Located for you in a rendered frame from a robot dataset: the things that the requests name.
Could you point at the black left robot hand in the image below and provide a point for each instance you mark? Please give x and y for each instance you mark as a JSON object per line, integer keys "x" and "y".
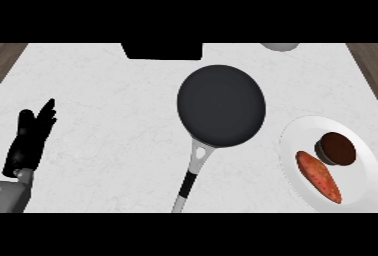
{"x": 30, "y": 140}

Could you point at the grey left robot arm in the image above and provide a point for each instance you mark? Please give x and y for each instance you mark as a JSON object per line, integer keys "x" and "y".
{"x": 14, "y": 193}

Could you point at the dark grey frying pan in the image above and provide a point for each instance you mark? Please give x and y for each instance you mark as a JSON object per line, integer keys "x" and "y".
{"x": 222, "y": 106}

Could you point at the white plate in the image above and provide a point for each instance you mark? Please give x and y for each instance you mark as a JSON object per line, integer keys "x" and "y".
{"x": 305, "y": 173}

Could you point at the chocolate cupcake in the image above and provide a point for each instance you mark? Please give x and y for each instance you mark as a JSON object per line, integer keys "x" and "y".
{"x": 337, "y": 148}

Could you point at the black appliance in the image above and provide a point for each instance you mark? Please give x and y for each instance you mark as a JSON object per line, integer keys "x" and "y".
{"x": 163, "y": 51}

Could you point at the pale grey round object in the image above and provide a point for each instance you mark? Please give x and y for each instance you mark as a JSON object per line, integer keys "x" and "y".
{"x": 280, "y": 46}

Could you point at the orange sweet potato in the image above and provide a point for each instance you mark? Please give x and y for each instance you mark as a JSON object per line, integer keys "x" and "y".
{"x": 320, "y": 176}

